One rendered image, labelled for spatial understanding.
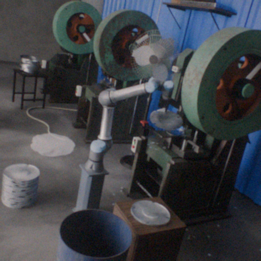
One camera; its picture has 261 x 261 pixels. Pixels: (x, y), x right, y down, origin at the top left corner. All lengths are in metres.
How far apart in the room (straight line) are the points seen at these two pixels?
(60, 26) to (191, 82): 3.42
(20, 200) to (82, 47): 3.28
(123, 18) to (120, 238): 2.48
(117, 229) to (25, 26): 7.30
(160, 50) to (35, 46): 5.92
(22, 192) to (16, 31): 6.46
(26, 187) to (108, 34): 1.92
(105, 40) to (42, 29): 5.32
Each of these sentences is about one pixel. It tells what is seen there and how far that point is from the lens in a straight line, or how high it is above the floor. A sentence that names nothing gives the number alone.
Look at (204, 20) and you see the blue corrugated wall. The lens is 4.54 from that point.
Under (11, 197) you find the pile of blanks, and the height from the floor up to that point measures 0.10.
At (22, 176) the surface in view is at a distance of 2.74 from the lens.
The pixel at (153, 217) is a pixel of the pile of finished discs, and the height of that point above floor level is 0.36.
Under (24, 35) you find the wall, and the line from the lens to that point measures 8.80.
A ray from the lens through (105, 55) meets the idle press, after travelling 3.69.
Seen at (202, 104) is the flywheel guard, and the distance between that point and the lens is 2.18.
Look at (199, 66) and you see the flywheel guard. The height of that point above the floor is 1.44.
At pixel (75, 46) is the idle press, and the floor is 1.03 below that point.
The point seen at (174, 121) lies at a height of 0.91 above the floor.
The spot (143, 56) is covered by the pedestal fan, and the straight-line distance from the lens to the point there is 3.43.
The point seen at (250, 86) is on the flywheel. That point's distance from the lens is 2.35.
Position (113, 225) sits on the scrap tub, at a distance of 2.06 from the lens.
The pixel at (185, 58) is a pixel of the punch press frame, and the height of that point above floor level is 1.42.
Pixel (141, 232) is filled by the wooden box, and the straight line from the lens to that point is 2.16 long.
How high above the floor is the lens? 1.64
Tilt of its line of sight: 19 degrees down
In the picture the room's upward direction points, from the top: 12 degrees clockwise
